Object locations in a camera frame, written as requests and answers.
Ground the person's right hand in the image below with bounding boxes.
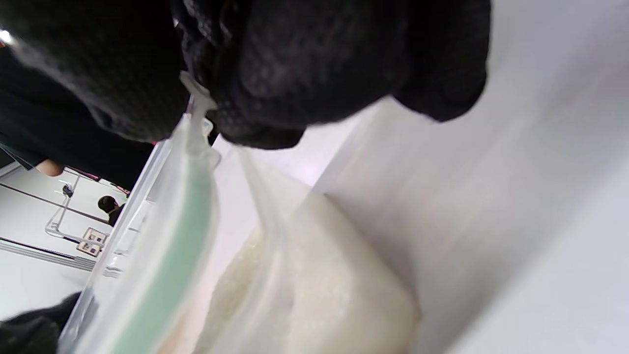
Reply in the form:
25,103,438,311
0,0,492,150

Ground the person's left hand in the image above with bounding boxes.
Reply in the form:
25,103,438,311
0,292,83,354

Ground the clear lid with green seal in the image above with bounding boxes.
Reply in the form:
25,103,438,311
58,71,223,354

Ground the clear plastic sugar container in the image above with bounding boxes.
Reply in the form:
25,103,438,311
162,147,423,354

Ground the white sugar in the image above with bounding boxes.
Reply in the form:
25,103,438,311
194,192,422,354

